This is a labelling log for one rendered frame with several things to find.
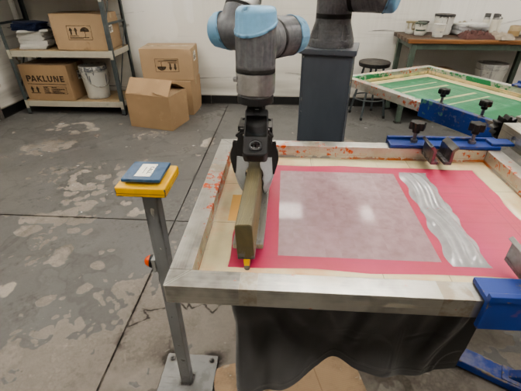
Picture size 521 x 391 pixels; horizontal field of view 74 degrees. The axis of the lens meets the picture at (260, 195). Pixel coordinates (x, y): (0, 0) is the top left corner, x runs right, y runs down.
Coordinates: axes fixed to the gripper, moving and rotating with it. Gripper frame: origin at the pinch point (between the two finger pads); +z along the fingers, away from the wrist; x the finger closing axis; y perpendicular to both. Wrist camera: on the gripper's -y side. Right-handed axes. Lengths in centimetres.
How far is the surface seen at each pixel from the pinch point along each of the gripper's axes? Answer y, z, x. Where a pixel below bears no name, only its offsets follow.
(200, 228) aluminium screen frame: -13.2, 1.6, 9.3
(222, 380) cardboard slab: 16, 98, 14
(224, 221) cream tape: -5.7, 5.1, 6.0
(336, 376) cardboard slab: 20, 97, -32
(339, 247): -12.9, 5.0, -17.6
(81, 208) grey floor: 135, 97, 134
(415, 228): -5.7, 4.6, -34.2
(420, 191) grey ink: 8.5, 3.6, -39.6
